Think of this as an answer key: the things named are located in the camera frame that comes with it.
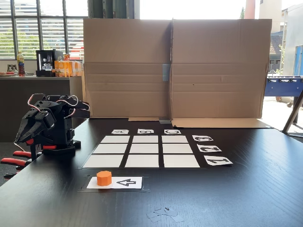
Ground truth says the round orange token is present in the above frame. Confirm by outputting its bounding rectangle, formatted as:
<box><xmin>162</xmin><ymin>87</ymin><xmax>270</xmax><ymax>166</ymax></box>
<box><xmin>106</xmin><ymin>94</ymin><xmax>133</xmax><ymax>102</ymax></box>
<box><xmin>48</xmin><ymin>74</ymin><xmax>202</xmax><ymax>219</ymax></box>
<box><xmin>96</xmin><ymin>170</ymin><xmax>112</xmax><ymax>187</ymax></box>

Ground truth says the white nine-square grid sheet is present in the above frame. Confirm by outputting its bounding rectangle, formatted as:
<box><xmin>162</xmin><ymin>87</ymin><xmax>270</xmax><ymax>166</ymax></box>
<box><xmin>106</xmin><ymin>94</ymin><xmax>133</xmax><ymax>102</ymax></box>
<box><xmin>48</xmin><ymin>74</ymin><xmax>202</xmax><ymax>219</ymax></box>
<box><xmin>82</xmin><ymin>135</ymin><xmax>201</xmax><ymax>169</ymax></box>

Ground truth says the black orange base clamp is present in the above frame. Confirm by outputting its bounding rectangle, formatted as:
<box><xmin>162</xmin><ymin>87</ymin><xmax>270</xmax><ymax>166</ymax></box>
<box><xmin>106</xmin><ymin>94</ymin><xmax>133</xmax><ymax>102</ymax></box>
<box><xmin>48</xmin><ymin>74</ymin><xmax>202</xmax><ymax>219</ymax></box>
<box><xmin>25</xmin><ymin>137</ymin><xmax>59</xmax><ymax>163</ymax></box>

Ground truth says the dark counter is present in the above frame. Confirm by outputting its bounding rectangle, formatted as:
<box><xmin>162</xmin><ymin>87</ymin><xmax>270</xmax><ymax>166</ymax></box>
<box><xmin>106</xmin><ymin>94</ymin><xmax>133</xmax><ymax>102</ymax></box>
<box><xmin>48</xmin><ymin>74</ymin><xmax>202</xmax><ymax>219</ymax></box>
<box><xmin>0</xmin><ymin>75</ymin><xmax>84</xmax><ymax>143</ymax></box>

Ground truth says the orange juice cartons pack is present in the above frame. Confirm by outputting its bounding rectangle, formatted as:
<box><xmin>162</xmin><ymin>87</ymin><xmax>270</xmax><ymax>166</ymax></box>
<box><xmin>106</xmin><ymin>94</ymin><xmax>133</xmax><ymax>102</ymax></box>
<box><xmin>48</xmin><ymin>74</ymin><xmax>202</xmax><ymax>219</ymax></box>
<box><xmin>54</xmin><ymin>53</ymin><xmax>83</xmax><ymax>78</ymax></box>

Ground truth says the black glass-front appliance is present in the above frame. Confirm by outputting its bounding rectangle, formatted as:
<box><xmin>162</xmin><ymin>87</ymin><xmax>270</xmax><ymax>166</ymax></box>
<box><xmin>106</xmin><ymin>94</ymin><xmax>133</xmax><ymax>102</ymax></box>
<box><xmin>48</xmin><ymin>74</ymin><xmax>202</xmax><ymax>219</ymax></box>
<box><xmin>36</xmin><ymin>49</ymin><xmax>64</xmax><ymax>78</ymax></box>

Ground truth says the yellow capped drink bottle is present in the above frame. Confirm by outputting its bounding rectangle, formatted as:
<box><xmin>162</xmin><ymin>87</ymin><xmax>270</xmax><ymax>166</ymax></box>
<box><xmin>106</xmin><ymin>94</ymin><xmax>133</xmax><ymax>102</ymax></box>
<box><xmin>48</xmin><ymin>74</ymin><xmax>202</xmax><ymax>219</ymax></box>
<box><xmin>16</xmin><ymin>51</ymin><xmax>26</xmax><ymax>77</ymax></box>

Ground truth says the large brown cardboard screen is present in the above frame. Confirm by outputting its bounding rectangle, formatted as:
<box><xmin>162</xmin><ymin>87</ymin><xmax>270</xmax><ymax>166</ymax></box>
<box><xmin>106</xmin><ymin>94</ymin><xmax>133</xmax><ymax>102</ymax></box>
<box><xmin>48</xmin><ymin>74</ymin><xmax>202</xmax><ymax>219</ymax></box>
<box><xmin>82</xmin><ymin>17</ymin><xmax>273</xmax><ymax>130</ymax></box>

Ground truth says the white arrow paper sheet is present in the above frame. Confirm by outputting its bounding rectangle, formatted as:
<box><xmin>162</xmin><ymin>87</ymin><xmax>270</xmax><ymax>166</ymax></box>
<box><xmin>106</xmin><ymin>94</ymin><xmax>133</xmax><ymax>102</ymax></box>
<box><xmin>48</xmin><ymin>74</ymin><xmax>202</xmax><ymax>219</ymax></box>
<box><xmin>86</xmin><ymin>176</ymin><xmax>143</xmax><ymax>190</ymax></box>

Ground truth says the grey tape strip on cardboard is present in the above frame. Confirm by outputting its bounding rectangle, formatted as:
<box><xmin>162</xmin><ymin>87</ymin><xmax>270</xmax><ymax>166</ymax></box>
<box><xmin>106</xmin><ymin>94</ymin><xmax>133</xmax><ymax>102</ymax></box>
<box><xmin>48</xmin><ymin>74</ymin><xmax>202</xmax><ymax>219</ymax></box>
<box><xmin>162</xmin><ymin>63</ymin><xmax>171</xmax><ymax>82</ymax></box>

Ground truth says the paper sheet number 3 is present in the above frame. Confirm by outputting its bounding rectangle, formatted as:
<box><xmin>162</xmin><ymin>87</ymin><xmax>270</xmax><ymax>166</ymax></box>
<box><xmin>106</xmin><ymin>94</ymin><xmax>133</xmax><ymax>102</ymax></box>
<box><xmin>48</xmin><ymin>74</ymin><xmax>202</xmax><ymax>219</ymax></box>
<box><xmin>192</xmin><ymin>135</ymin><xmax>214</xmax><ymax>142</ymax></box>

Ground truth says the paper sheet number 2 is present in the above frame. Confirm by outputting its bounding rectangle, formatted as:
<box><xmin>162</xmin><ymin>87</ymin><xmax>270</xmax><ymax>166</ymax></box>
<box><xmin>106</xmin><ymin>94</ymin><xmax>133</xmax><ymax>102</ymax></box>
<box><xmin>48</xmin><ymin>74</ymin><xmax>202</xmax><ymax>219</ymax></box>
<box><xmin>196</xmin><ymin>144</ymin><xmax>223</xmax><ymax>153</ymax></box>

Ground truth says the blue foosball table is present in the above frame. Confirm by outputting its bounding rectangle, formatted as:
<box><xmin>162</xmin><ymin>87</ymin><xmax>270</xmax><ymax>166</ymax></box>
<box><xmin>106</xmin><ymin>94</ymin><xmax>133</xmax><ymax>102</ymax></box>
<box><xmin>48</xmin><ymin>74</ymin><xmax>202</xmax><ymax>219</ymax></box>
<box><xmin>264</xmin><ymin>75</ymin><xmax>303</xmax><ymax>108</ymax></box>

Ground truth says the metal slanted table leg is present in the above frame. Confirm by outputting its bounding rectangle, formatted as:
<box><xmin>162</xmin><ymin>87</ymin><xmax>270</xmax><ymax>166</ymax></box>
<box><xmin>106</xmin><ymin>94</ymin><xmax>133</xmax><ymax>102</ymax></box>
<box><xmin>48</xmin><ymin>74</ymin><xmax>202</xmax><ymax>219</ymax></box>
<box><xmin>282</xmin><ymin>89</ymin><xmax>303</xmax><ymax>138</ymax></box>

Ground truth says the orange handled black clamp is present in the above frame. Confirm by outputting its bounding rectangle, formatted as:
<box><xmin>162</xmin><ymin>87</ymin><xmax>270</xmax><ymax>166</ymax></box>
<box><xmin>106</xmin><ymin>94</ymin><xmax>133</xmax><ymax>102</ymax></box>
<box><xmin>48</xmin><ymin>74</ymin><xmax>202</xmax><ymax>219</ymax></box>
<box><xmin>0</xmin><ymin>150</ymin><xmax>33</xmax><ymax>179</ymax></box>

